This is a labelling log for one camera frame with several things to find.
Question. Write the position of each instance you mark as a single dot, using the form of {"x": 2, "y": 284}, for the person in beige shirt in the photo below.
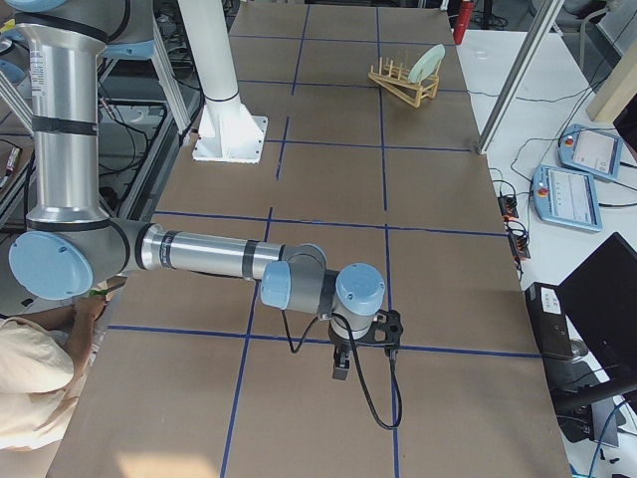
{"x": 44, "y": 360}

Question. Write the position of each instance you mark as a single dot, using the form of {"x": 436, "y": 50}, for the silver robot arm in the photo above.
{"x": 71, "y": 243}

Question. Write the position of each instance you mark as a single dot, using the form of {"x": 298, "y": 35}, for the aluminium frame post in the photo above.
{"x": 540, "y": 26}

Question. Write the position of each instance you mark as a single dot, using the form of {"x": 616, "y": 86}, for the far blue teach pendant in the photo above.
{"x": 591, "y": 150}

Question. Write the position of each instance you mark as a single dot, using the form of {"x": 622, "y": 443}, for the orange black usb hub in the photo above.
{"x": 508, "y": 204}

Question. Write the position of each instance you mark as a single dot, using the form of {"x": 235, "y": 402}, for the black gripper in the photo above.
{"x": 340, "y": 344}

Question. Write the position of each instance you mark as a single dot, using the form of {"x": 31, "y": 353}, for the green ceramic plate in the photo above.
{"x": 426, "y": 64}

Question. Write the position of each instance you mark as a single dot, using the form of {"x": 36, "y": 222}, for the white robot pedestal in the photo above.
{"x": 227, "y": 131}

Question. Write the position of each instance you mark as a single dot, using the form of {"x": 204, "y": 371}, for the red cylinder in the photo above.
{"x": 463, "y": 20}

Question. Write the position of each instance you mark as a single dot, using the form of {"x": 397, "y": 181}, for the near blue teach pendant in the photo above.
{"x": 566, "y": 197}

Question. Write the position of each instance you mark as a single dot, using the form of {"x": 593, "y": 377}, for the blue teach pendant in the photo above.
{"x": 591, "y": 150}
{"x": 566, "y": 197}

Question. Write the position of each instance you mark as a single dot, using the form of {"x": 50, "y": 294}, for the wooden plate rack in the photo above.
{"x": 394, "y": 80}

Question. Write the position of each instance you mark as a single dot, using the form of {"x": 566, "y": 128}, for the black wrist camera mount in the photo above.
{"x": 385, "y": 330}

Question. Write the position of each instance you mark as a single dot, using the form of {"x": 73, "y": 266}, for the black monitor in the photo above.
{"x": 599, "y": 298}

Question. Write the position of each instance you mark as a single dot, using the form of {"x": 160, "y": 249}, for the black computer box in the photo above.
{"x": 549, "y": 324}

